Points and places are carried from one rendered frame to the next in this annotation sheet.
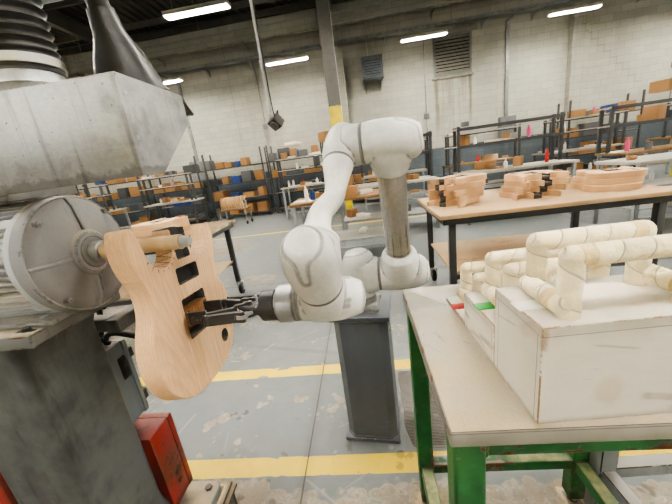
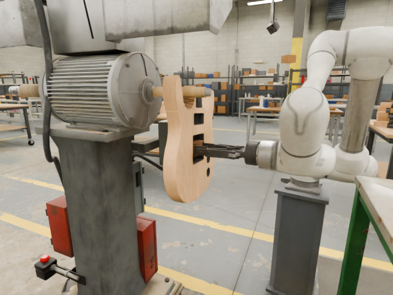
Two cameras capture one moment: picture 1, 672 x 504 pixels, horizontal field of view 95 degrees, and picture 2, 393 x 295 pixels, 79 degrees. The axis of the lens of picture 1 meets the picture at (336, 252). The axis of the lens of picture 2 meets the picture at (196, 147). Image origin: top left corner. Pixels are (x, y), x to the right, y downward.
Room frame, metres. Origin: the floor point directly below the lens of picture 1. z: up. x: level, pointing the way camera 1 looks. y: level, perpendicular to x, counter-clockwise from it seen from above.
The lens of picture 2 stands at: (-0.06, 0.13, 1.26)
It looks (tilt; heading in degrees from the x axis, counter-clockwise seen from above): 14 degrees down; 17
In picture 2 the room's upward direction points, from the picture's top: straight up
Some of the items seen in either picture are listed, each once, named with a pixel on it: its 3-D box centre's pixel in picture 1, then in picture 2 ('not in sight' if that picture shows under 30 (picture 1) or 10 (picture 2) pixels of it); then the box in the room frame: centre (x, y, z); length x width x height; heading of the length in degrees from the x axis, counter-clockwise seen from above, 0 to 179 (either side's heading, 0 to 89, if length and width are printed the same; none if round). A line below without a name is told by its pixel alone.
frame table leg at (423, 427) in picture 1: (422, 411); (347, 285); (0.92, -0.23, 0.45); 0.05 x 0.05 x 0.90; 84
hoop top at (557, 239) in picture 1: (589, 235); not in sight; (0.48, -0.42, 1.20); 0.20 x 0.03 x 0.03; 86
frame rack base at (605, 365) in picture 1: (595, 342); not in sight; (0.45, -0.42, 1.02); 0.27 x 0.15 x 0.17; 87
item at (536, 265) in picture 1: (536, 268); not in sight; (0.49, -0.34, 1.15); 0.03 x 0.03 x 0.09
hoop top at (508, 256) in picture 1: (531, 254); not in sight; (0.64, -0.43, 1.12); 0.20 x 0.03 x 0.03; 86
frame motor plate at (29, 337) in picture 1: (15, 318); (94, 127); (0.70, 0.79, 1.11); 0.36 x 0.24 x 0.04; 84
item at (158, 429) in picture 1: (139, 453); (131, 240); (0.86, 0.77, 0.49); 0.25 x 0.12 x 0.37; 84
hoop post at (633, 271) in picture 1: (639, 256); not in sight; (0.48, -0.50, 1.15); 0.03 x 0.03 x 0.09
